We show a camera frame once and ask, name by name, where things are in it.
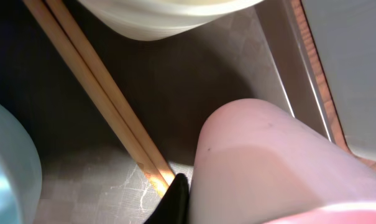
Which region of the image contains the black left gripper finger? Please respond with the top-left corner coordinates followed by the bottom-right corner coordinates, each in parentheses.
top-left (144, 173), bottom-right (190, 224)

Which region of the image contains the pink cup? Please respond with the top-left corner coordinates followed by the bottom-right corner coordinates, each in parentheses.
top-left (188, 99), bottom-right (376, 223)

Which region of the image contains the light blue bowl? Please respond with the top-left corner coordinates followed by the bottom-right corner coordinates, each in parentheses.
top-left (0, 105), bottom-right (42, 224)

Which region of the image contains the white cup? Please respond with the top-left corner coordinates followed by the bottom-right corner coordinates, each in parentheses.
top-left (79, 0), bottom-right (262, 41)

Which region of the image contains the grey dishwasher rack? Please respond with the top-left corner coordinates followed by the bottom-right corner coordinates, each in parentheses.
top-left (302, 0), bottom-right (376, 161)

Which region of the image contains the brown serving tray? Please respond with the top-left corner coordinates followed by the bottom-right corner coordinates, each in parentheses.
top-left (0, 1), bottom-right (329, 223)

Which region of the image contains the wooden chopstick right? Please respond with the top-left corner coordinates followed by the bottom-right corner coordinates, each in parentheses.
top-left (47, 0), bottom-right (175, 184)

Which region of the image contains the wooden chopstick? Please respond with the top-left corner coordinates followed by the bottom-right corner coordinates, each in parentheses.
top-left (47, 0), bottom-right (175, 184)
top-left (24, 1), bottom-right (169, 197)

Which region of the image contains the wooden chopstick left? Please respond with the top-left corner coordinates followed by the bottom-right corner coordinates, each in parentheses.
top-left (24, 1), bottom-right (169, 197)

